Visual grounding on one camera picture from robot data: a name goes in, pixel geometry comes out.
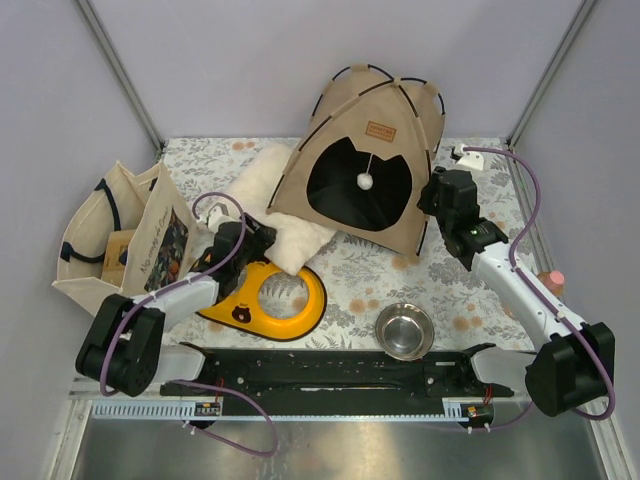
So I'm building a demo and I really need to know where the white fluffy cushion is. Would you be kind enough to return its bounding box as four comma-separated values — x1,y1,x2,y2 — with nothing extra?
223,144,336,276

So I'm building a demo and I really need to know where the beige pet tent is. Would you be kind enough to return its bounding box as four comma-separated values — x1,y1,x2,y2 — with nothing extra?
265,62,446,259

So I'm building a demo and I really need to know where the black tent pole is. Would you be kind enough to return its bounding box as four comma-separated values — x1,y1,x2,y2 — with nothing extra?
272,64,432,251
310,63,446,123

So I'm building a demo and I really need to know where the stainless steel bowl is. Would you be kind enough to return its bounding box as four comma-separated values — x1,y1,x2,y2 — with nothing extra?
375,303,435,361

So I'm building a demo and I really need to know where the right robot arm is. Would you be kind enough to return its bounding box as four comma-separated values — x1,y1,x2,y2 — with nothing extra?
418,167,615,417

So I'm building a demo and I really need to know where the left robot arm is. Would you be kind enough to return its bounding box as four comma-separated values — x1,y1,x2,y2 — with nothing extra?
75,217,277,397

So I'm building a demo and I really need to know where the white pompom toy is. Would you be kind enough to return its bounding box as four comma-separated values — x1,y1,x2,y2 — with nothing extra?
356,172,373,191

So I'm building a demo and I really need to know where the cream tote bag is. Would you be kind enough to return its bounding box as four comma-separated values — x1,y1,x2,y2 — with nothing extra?
53,163,197,315

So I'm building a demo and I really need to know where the orange drink bottle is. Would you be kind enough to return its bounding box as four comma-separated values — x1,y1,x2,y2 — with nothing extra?
537,270,565,297

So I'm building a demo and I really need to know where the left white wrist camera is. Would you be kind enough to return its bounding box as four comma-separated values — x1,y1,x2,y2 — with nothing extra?
197,202,234,234

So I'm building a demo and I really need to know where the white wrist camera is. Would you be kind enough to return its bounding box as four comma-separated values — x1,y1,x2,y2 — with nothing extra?
197,202,234,234
450,144,485,171

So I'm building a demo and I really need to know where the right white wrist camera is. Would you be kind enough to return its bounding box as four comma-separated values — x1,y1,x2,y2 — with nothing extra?
450,144,485,171

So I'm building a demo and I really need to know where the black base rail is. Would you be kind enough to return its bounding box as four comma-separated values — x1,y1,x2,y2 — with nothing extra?
160,349,513,418

